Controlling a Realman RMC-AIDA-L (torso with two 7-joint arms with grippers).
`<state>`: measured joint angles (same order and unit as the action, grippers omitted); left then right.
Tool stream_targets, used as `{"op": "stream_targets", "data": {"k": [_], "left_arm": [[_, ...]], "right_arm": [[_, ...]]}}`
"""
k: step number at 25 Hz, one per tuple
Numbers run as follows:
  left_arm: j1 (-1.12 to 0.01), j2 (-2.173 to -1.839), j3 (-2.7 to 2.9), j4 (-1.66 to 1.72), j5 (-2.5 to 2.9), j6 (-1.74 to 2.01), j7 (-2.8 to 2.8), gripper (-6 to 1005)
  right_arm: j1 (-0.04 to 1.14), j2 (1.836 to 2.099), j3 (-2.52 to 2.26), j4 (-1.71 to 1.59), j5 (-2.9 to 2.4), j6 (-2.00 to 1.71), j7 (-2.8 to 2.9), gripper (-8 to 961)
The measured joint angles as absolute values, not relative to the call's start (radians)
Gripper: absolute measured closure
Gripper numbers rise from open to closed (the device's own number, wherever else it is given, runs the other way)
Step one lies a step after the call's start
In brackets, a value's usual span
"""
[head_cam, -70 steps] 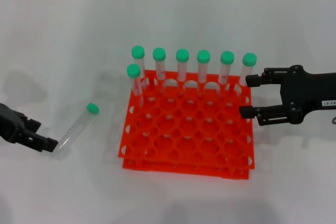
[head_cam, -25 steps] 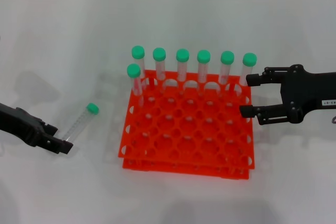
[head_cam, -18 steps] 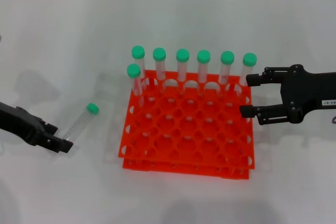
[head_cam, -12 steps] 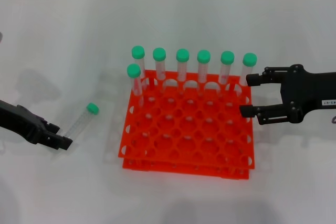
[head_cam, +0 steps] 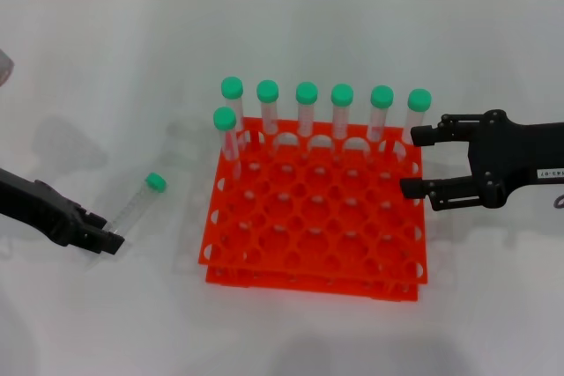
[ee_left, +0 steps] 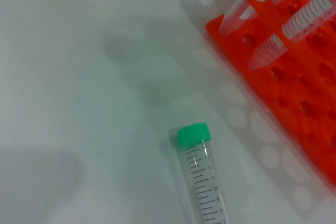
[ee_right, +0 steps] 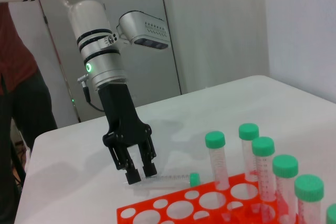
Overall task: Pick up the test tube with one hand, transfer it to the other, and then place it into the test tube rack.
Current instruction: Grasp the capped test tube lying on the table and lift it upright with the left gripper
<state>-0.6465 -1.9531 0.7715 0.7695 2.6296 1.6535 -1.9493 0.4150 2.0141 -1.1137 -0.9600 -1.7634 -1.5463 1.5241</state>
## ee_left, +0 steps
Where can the green-capped clear test tube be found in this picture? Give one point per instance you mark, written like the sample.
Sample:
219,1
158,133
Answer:
309,14
233,16
194,134

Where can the orange plastic test tube rack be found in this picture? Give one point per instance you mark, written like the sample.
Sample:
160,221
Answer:
236,48

